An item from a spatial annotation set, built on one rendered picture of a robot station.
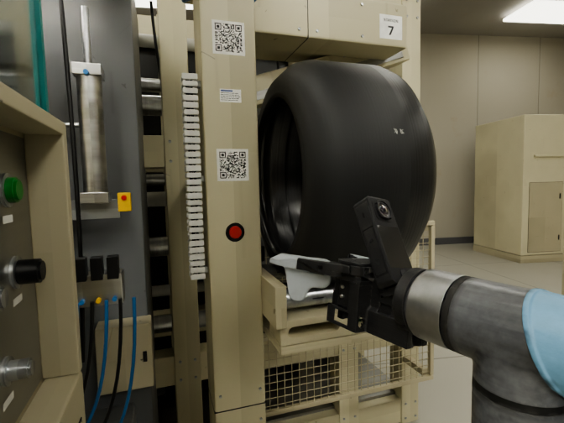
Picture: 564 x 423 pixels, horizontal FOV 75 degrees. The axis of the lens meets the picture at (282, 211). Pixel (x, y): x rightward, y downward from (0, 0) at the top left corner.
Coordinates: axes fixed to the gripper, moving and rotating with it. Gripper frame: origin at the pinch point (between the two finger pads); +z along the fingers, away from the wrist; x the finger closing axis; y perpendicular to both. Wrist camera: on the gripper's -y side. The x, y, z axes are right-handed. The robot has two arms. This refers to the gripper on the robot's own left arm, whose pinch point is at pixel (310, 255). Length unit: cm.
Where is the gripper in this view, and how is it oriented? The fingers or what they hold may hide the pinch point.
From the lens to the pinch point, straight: 57.3
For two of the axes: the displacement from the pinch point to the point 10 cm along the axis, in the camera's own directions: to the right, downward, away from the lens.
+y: -0.9, 10.0, 0.0
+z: -5.6, -0.5, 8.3
